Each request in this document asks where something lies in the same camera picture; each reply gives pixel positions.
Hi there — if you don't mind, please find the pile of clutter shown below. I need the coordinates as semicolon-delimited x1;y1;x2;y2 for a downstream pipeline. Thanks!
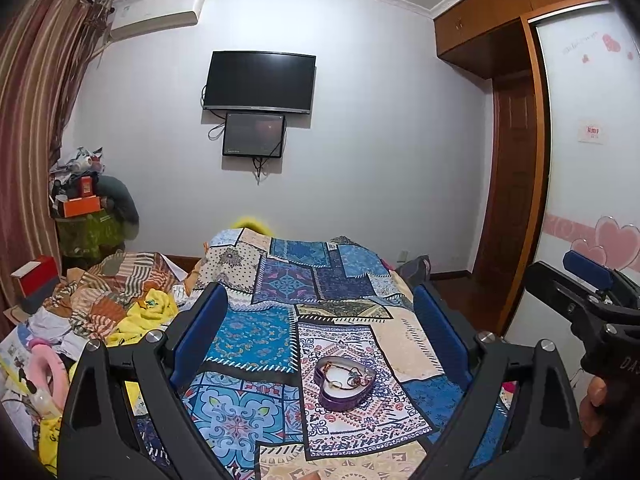
49;146;106;206

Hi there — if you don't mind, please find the flat orange box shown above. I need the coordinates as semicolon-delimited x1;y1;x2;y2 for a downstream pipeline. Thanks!
57;195;103;218

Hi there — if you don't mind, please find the white wardrobe door with hearts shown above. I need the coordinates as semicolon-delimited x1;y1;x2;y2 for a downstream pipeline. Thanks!
505;0;640;361

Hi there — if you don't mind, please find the yellow cloth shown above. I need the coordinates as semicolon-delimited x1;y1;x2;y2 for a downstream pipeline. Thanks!
107;287;178;346

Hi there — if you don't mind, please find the orange striped blanket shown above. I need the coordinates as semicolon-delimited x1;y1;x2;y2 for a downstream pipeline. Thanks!
45;251;188;346

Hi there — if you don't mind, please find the blue patchwork blanket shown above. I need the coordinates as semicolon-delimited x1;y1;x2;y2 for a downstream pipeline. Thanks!
132;227;511;480

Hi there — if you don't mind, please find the small black monitor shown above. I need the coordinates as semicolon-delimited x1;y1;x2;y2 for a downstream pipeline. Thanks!
222;112;287;158

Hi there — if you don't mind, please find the brown wooden door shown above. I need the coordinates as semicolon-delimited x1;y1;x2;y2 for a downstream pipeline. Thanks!
472;77;538;276

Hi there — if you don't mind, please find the red and white label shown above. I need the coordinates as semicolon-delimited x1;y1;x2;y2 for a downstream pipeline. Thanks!
577;119;607;145

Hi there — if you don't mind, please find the yellow round object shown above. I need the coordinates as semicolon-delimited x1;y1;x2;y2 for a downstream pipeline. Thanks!
235;216;273;236

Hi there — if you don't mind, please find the grey plush cushion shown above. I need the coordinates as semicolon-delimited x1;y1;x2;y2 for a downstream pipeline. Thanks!
95;175;141;241

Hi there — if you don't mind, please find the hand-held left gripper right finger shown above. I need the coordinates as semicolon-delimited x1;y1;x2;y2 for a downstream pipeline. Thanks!
412;284;586;480

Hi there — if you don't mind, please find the dark grey backpack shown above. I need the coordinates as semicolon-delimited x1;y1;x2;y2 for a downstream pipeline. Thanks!
397;255;432;291

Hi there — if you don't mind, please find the white wall air conditioner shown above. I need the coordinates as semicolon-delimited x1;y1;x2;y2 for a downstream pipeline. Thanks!
107;0;207;43

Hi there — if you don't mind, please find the purple heart-shaped box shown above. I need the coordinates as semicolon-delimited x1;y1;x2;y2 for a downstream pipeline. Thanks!
315;355;377;412

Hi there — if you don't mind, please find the pile of white papers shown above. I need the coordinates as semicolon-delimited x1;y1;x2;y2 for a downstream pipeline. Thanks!
0;305;81;411

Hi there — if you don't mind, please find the pink ring cushion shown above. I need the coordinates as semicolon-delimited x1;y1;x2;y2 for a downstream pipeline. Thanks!
27;337;68;416

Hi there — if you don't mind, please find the striped brown curtain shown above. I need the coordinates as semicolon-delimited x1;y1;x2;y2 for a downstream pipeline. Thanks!
0;0;113;321

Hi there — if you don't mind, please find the green cloth-covered table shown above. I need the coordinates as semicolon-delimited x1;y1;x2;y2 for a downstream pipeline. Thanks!
54;212;126;271

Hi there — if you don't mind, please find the large red box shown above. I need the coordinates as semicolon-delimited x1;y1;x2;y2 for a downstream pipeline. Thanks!
11;255;60;311

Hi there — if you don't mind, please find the wooden overhead cabinet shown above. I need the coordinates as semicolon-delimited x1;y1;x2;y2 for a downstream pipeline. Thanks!
432;0;608;81

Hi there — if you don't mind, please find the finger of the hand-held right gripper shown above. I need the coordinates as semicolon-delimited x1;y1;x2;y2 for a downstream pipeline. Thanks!
562;250;640;308
522;260;608;331

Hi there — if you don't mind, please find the person's right hand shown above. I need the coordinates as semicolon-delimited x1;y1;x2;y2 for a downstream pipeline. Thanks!
579;375;608;438

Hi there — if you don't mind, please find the black wall television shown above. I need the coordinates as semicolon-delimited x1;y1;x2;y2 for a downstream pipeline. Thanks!
202;50;317;116

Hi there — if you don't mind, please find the wooden wardrobe frame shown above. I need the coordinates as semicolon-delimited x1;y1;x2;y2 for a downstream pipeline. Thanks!
520;15;551;341

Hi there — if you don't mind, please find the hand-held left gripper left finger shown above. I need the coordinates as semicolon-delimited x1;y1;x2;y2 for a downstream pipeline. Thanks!
57;282;231;480

